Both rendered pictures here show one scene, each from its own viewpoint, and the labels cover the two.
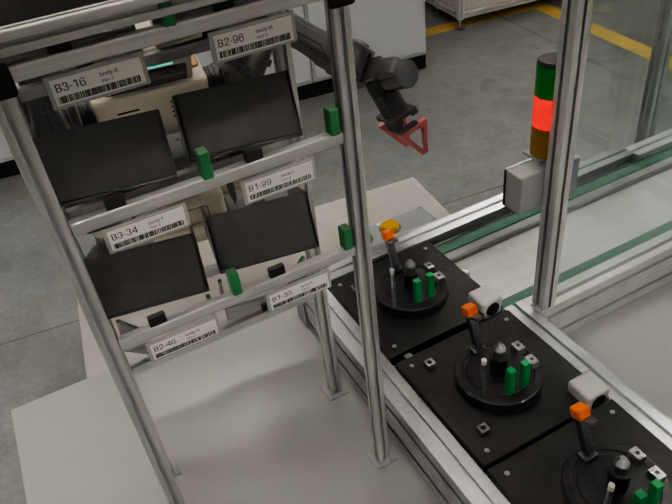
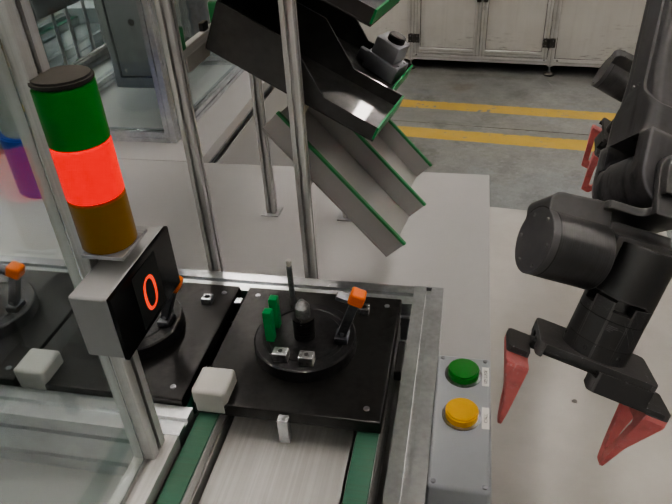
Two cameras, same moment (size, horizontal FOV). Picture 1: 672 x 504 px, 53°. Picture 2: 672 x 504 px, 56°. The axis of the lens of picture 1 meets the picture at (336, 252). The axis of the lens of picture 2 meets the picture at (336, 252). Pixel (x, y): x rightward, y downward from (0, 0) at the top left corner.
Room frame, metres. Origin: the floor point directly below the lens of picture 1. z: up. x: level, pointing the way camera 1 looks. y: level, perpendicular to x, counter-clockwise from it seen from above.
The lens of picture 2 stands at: (1.39, -0.63, 1.57)
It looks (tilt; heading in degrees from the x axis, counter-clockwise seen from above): 34 degrees down; 127
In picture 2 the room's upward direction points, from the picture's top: 4 degrees counter-clockwise
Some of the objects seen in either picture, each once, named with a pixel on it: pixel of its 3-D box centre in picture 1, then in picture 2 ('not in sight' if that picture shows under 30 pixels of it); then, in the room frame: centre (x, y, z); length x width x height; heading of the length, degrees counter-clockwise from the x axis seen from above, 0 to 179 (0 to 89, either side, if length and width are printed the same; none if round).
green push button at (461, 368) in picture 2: not in sight; (463, 373); (1.16, -0.06, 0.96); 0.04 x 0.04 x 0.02
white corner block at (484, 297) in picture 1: (485, 302); (215, 390); (0.91, -0.26, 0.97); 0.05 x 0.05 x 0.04; 24
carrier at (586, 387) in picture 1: (499, 361); (129, 306); (0.72, -0.23, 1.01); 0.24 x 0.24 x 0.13; 24
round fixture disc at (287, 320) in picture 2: (410, 289); (305, 340); (0.96, -0.13, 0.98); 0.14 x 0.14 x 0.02
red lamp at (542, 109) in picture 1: (549, 109); (88, 167); (0.93, -0.35, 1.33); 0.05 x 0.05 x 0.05
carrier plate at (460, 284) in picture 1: (411, 297); (306, 350); (0.96, -0.13, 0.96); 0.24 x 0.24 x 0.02; 24
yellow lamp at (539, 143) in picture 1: (546, 138); (103, 217); (0.93, -0.35, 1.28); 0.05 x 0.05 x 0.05
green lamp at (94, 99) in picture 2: (552, 78); (71, 111); (0.93, -0.35, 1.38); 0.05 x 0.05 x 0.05
